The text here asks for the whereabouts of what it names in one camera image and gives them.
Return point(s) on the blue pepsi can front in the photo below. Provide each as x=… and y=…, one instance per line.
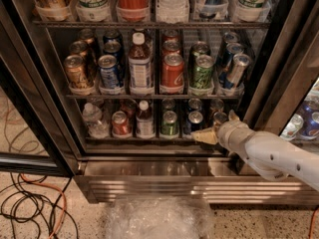
x=110, y=72

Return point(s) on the green can middle front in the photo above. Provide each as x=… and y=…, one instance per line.
x=201, y=72

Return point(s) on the blue can neighbouring fridge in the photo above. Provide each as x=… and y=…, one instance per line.
x=310, y=128

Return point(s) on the blue can neighbouring rear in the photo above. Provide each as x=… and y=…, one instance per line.
x=307, y=108

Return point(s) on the orange soda can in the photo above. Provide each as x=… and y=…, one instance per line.
x=216, y=106
x=218, y=119

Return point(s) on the slim silver blue can front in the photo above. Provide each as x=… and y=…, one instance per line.
x=239, y=64

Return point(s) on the gold can middle front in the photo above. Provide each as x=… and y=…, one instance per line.
x=76, y=71

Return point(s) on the clear water bottle top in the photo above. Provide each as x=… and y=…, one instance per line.
x=172, y=8

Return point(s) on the tea bottle bottom shelf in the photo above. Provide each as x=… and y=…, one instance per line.
x=145, y=120

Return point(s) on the clear water bottle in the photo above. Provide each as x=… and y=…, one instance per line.
x=172, y=8
x=95, y=121

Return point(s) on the gold can middle rear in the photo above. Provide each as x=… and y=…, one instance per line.
x=89, y=36

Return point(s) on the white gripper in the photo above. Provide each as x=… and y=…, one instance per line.
x=231, y=134

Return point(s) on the tea bottle middle shelf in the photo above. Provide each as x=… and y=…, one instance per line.
x=140, y=62

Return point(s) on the green can middle rear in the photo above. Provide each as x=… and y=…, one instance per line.
x=198, y=48

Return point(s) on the blue can bottom front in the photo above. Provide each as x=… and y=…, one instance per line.
x=193, y=122

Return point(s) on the clear plastic bag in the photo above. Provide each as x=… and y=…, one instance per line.
x=160, y=218

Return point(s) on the red coke can front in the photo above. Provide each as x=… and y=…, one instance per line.
x=172, y=70

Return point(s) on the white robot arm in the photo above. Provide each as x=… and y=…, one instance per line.
x=272, y=157

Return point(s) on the orange soda can rear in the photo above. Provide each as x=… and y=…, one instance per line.
x=216, y=106

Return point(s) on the green can bottom front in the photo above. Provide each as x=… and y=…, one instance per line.
x=169, y=124

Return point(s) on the red can bottom rear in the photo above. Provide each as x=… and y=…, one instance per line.
x=129, y=107

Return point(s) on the red coke can rear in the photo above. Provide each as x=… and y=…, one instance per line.
x=170, y=35

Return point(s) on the red can bottom front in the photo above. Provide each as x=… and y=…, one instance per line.
x=121, y=124

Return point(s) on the green can bottom rear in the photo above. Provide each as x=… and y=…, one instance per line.
x=168, y=105

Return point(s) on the stainless fridge base grille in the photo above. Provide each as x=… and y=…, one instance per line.
x=213, y=179

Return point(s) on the slim blue can rear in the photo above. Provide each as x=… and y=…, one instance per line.
x=227, y=38

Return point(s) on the gold can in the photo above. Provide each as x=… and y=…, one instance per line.
x=89, y=36
x=83, y=49
x=76, y=71

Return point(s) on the blue can bottom rear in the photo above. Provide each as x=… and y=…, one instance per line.
x=194, y=105

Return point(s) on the silver can neighbouring fridge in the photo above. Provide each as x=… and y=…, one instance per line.
x=292, y=127

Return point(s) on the green can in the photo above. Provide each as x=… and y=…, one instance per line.
x=201, y=72
x=168, y=105
x=169, y=124
x=198, y=48

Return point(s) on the tea bottle shelf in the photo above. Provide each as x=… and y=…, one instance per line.
x=140, y=62
x=145, y=120

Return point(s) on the orange soda can front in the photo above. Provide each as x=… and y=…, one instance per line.
x=218, y=119

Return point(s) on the red coke can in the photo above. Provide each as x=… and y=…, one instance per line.
x=170, y=35
x=172, y=70
x=170, y=47

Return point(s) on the blue pepsi can rear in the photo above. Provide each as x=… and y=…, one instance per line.
x=111, y=35

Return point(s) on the blue pepsi can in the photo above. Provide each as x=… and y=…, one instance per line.
x=114, y=48
x=111, y=35
x=110, y=72

